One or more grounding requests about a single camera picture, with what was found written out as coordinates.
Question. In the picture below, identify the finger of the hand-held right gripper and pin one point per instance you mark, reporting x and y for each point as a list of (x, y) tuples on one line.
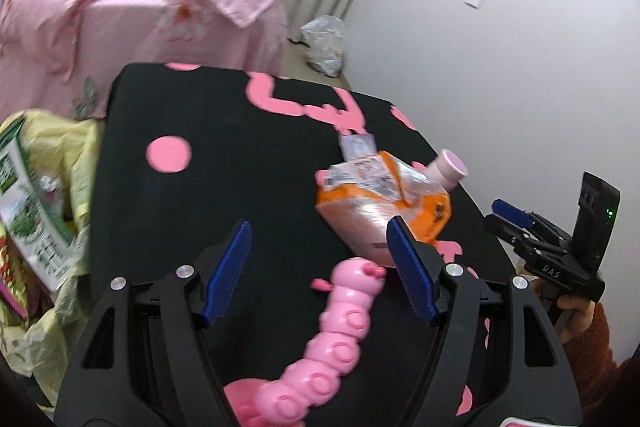
[(512, 213), (515, 237)]

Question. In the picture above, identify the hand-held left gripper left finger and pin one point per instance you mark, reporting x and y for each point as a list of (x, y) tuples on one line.
[(227, 272)]

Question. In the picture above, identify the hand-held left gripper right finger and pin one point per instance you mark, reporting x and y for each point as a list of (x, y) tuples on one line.
[(410, 267)]

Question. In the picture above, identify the orange clear packet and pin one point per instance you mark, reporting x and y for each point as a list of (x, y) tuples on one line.
[(365, 202)]

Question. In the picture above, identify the yellow plastic bag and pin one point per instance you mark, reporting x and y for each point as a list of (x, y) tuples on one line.
[(75, 147)]

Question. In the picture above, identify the green white packet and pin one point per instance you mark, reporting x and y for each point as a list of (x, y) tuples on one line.
[(27, 202)]

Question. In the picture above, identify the person's right forearm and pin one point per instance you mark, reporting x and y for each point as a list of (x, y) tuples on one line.
[(600, 357)]

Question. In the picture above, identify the person's right hand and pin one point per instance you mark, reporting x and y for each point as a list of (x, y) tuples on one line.
[(575, 319)]

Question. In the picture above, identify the pink bottle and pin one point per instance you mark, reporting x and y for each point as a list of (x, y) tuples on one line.
[(447, 169)]

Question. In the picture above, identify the pink caterpillar toy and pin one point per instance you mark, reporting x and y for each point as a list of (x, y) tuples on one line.
[(345, 317)]

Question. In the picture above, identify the small purple packet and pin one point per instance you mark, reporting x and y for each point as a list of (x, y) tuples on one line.
[(357, 146)]

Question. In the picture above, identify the black mat with pink print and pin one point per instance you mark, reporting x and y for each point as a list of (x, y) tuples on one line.
[(240, 122)]

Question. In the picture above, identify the red yellow packet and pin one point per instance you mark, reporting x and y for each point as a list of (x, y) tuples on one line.
[(10, 277)]

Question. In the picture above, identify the white plastic bag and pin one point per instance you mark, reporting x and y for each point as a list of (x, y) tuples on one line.
[(325, 44)]

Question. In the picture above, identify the pink bed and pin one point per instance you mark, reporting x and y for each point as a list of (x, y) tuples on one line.
[(150, 37)]

